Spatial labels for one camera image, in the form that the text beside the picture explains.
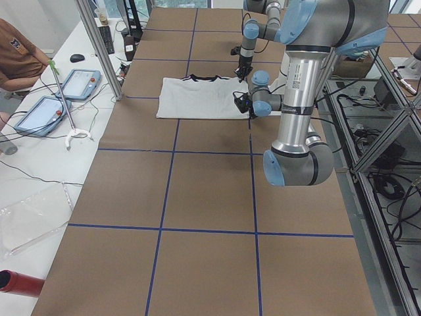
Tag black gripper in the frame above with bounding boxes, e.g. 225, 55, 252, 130
232, 92, 255, 118
230, 47, 254, 82

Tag grey t-shirt with cartoon print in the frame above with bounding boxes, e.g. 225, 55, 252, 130
156, 75, 249, 119

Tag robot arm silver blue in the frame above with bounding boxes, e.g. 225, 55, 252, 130
232, 1, 389, 186
230, 1, 283, 82

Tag grey orange usb hub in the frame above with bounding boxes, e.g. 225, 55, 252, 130
119, 63, 130, 76

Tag black power adapter box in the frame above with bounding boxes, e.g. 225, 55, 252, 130
374, 77, 397, 107

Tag black keyboard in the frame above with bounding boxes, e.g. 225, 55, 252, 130
98, 26, 114, 55

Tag upper blue teach pendant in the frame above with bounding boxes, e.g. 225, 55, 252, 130
61, 69, 101, 101

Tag blue teach pendant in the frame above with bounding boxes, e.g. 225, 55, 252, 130
61, 69, 101, 101
13, 96, 67, 137

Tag black computer mouse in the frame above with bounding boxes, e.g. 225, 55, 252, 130
70, 53, 85, 63

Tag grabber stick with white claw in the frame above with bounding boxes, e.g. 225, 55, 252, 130
48, 59, 93, 151

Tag lower blue teach pendant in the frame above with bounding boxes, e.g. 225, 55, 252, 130
13, 96, 67, 137

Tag person in brown shirt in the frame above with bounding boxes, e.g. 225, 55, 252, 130
1, 19, 50, 92

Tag clear plastic bag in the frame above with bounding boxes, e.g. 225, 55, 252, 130
1, 184, 72, 261

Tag red cylinder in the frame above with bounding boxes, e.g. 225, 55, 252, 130
1, 270, 45, 298

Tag aluminium frame post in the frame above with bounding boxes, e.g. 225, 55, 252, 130
75, 0, 123, 101

